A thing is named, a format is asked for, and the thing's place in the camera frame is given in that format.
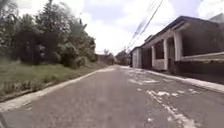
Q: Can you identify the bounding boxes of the overhead wires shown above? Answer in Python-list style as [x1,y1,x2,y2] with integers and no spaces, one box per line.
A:
[125,0,165,51]

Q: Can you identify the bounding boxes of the grass verge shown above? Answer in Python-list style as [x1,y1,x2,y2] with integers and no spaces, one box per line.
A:
[0,59,108,101]

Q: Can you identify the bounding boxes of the house with white pillars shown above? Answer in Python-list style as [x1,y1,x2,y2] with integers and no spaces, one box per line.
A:
[129,13,224,84]

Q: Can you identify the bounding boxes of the distant trees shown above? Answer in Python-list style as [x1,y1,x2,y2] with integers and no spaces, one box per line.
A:
[96,49,132,66]

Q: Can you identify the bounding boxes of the pale concrete kerb strip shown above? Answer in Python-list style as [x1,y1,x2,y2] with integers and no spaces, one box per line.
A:
[0,66,116,114]

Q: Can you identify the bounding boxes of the pale concrete sidewalk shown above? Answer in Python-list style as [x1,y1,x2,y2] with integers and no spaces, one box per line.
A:
[121,65,224,94]

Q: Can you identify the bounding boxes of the grey asphalt road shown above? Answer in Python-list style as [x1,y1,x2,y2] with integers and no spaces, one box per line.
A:
[0,65,224,128]

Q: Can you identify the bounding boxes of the row of trees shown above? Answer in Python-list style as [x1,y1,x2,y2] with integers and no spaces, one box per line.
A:
[0,0,98,68]

